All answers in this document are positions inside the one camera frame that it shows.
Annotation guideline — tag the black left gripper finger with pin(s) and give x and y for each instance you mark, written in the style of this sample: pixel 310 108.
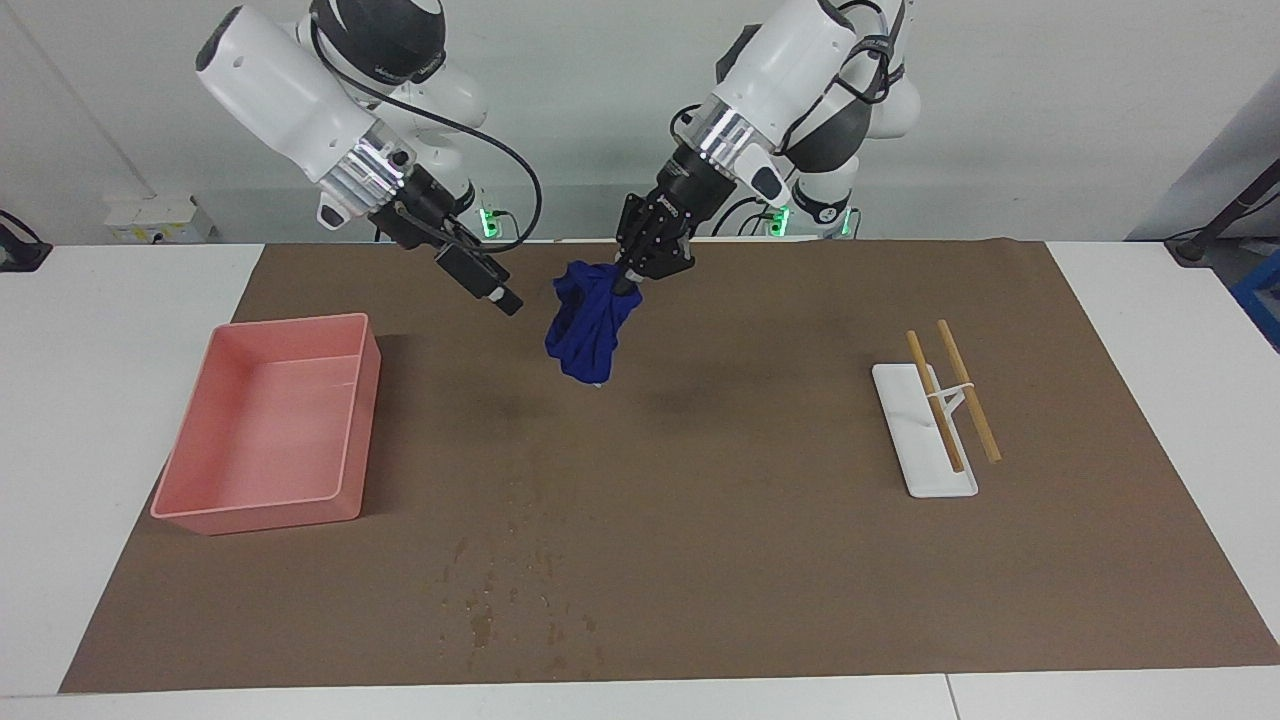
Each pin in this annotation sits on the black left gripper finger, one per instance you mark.
pixel 635 225
pixel 668 258

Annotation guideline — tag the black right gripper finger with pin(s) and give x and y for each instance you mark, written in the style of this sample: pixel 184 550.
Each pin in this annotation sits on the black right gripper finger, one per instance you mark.
pixel 478 272

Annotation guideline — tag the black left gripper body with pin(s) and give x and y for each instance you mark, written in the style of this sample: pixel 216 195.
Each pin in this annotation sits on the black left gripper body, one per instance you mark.
pixel 690 195

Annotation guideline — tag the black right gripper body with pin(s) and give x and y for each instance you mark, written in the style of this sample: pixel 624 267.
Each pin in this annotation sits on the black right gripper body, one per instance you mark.
pixel 420 210

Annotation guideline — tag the blue towel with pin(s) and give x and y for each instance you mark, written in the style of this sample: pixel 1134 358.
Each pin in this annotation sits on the blue towel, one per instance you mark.
pixel 590 320

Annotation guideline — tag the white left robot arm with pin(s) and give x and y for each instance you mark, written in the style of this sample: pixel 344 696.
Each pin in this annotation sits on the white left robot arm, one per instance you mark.
pixel 790 60

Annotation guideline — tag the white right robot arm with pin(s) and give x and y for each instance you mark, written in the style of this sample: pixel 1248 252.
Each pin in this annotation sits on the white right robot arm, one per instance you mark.
pixel 280 90

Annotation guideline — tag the white towel rack wooden rods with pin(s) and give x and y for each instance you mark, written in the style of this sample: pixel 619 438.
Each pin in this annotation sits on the white towel rack wooden rods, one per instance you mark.
pixel 930 470

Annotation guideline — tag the brown paper mat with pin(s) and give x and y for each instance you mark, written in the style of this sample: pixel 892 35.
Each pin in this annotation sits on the brown paper mat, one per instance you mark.
pixel 750 500

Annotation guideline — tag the pink plastic bin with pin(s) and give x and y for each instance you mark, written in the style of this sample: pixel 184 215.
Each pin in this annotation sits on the pink plastic bin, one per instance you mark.
pixel 270 430

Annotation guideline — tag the black stand pole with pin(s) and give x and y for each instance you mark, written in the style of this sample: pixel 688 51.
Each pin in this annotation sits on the black stand pole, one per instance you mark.
pixel 1195 245

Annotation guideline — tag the blue crate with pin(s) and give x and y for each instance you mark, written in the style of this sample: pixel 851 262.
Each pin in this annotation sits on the blue crate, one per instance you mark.
pixel 1262 295

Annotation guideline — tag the white wall socket box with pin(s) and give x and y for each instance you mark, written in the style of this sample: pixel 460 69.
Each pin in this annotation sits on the white wall socket box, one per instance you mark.
pixel 150 215

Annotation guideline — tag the black clamp mount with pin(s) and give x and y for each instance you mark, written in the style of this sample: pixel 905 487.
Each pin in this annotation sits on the black clamp mount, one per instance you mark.
pixel 20 255

